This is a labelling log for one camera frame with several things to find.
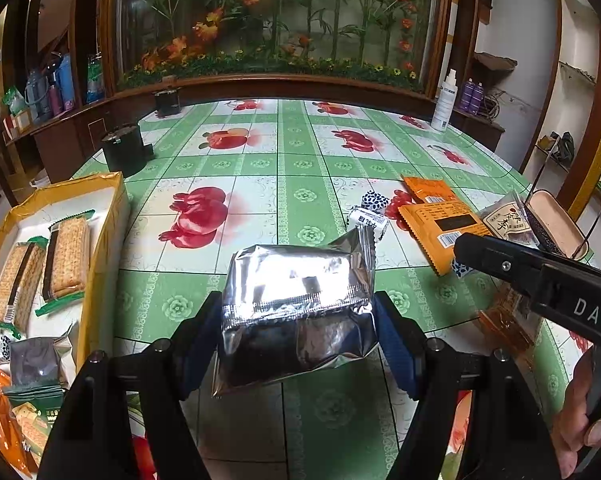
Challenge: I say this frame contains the wooden shelf unit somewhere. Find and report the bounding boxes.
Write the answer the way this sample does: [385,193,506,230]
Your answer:
[0,0,116,186]

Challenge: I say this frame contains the large orange black-band packet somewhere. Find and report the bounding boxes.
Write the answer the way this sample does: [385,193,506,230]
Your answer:
[397,200,496,277]

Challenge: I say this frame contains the glass cabinet with artificial flowers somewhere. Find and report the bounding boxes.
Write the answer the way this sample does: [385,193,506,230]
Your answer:
[100,0,481,111]

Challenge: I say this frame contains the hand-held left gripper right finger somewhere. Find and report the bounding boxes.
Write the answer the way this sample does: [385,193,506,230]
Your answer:
[373,291,563,480]

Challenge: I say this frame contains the white spray bottle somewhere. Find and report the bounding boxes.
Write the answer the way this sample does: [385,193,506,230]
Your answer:
[430,69,458,133]

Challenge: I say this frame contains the small green snack packet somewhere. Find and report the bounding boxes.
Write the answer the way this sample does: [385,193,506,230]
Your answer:
[3,382,66,461]

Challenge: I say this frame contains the yellow cardboard box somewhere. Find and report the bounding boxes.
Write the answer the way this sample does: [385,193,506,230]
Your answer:
[0,171,131,471]

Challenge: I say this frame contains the grey jug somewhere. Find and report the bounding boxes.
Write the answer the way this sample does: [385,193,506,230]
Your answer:
[24,70,51,121]

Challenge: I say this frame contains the clear printed snack packet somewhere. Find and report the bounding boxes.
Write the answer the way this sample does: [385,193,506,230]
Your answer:
[481,191,541,248]

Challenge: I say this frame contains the black box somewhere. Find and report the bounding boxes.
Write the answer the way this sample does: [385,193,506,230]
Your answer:
[154,87,182,118]
[102,122,155,178]

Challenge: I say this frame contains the green fruit-print tablecloth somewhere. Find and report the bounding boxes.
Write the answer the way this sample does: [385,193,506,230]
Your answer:
[68,97,596,480]

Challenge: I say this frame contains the orange-edged cracker packet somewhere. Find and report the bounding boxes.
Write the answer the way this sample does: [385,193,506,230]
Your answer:
[473,285,543,356]

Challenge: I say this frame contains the blue thermos bottle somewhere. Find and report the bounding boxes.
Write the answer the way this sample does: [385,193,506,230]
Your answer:
[56,54,76,111]

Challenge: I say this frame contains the beige open glasses case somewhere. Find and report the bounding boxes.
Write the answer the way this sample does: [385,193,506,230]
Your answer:
[523,189,591,261]

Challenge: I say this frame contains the person's right hand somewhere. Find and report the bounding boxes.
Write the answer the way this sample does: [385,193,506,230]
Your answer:
[551,347,601,478]

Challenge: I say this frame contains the orange snack packet with barcode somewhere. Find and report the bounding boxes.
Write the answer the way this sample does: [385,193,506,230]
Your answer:
[401,175,453,204]

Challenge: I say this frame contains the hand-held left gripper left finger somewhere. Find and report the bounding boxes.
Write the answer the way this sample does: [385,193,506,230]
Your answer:
[38,290,224,480]

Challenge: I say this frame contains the green-edged cracker packet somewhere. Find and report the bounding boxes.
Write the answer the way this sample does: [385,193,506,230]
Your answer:
[34,212,95,317]
[0,236,48,336]

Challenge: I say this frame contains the green plastic bag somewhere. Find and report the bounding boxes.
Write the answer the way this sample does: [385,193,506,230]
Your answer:
[85,55,104,105]

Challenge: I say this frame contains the thin-framed eyeglasses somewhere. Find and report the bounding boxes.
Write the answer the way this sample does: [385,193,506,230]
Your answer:
[524,152,601,256]

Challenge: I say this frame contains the silver foil snack packet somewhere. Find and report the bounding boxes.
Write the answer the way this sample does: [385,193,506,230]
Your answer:
[211,225,381,400]

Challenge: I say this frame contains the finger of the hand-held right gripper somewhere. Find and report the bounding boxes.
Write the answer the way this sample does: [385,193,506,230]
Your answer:
[453,232,548,306]

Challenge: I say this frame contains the small white candy packet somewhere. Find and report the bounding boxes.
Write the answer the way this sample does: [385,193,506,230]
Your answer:
[0,321,21,363]
[347,206,388,233]

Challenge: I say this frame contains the orange snack bag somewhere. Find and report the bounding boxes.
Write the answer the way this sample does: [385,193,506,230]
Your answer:
[0,367,36,478]

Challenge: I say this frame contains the coiled cable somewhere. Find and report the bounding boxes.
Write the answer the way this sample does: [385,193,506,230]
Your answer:
[483,87,511,123]

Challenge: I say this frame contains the dark foil snack packet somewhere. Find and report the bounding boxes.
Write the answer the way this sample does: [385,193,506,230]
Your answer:
[8,335,76,388]

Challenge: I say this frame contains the green and white packet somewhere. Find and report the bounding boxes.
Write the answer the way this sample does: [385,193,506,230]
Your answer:
[3,85,26,116]

